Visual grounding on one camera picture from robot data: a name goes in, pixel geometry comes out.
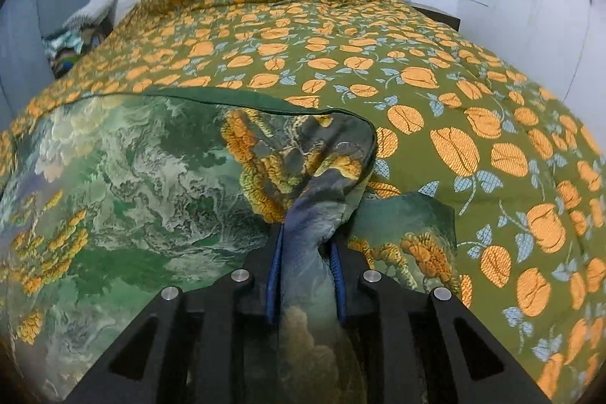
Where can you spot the blue-grey curtain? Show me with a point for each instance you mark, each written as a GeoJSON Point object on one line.
{"type": "Point", "coordinates": [28, 30]}

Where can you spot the pile of mixed clothes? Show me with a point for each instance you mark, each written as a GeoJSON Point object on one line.
{"type": "Point", "coordinates": [75, 39]}

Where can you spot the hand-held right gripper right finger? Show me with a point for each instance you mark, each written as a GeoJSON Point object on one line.
{"type": "Point", "coordinates": [338, 285]}

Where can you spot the dark wooden nightstand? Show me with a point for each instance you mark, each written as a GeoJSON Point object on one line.
{"type": "Point", "coordinates": [440, 15]}

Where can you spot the orange floral green quilt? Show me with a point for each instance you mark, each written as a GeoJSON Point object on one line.
{"type": "Point", "coordinates": [426, 53]}

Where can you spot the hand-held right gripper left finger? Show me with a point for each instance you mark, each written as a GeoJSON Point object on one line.
{"type": "Point", "coordinates": [273, 276]}

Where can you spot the green landscape print jacket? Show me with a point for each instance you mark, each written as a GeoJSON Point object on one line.
{"type": "Point", "coordinates": [142, 195]}

